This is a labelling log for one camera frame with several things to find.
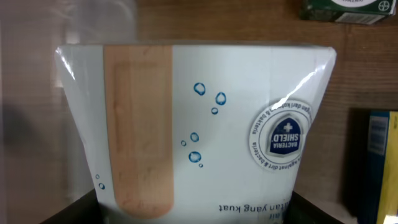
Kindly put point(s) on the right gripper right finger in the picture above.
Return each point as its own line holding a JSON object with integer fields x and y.
{"x": 301, "y": 211}

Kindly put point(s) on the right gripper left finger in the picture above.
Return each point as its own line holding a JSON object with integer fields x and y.
{"x": 86, "y": 210}

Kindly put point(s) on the blue yellow VapoDrops box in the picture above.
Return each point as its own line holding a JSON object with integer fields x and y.
{"x": 379, "y": 197}

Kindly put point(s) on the small dark green box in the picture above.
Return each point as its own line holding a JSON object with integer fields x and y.
{"x": 364, "y": 12}

